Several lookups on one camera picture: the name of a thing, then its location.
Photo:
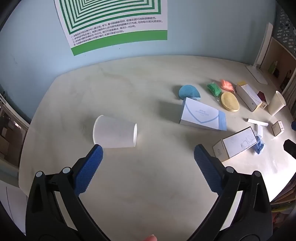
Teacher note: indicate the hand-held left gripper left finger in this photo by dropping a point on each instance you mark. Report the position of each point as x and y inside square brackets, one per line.
[91, 171]

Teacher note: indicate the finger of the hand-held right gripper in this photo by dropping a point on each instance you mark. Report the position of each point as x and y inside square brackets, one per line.
[290, 148]
[294, 125]

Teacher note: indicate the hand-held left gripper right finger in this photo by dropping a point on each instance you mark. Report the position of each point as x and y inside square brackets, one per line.
[205, 166]

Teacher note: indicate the cream paper cup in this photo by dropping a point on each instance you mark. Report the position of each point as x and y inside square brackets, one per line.
[276, 103]

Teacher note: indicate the white box with line drawing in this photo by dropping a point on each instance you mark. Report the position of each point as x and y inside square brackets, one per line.
[238, 142]

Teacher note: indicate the white paper cup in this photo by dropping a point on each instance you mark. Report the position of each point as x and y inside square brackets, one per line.
[113, 132]

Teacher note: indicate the white and blue box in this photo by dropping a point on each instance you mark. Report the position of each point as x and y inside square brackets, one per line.
[201, 115]

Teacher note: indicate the person's left hand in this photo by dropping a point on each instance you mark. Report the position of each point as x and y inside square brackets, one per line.
[149, 238]

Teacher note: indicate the small white box dark face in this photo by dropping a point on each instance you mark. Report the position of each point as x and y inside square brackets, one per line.
[277, 128]

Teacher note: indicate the blue clay bag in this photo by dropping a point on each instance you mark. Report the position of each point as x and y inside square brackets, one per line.
[259, 146]

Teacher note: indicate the short white stick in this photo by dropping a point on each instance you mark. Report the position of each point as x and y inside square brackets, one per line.
[259, 130]

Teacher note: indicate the white tube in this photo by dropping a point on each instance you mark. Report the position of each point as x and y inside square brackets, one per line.
[256, 121]

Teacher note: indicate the small maroon box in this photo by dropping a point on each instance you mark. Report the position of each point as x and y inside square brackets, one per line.
[261, 95]

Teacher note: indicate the stack of books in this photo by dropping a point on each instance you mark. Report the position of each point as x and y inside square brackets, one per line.
[285, 197]

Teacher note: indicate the long white box yellow end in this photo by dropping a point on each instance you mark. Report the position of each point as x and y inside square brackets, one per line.
[248, 96]

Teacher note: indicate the green bottle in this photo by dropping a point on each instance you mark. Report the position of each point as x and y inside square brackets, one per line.
[273, 67]

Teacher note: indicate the wooden desktop shelf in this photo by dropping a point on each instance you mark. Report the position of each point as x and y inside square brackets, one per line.
[283, 60]

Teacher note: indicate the yellow oval sponge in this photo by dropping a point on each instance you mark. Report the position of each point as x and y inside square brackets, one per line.
[229, 102]

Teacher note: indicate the blue round sponge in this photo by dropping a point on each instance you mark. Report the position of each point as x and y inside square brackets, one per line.
[188, 91]

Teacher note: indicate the green clay bag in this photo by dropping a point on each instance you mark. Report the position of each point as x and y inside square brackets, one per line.
[214, 89]

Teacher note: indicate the orange clay bag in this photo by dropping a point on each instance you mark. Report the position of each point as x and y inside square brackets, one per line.
[226, 85]

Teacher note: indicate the white desk lamp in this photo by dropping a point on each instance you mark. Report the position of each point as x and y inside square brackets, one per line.
[263, 46]

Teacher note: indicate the grey lattice basket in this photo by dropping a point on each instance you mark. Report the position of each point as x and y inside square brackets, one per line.
[286, 27]

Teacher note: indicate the grey window frame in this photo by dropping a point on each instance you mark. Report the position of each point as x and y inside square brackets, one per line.
[11, 111]

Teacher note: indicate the green striped wall poster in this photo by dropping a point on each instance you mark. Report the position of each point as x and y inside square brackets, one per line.
[115, 23]

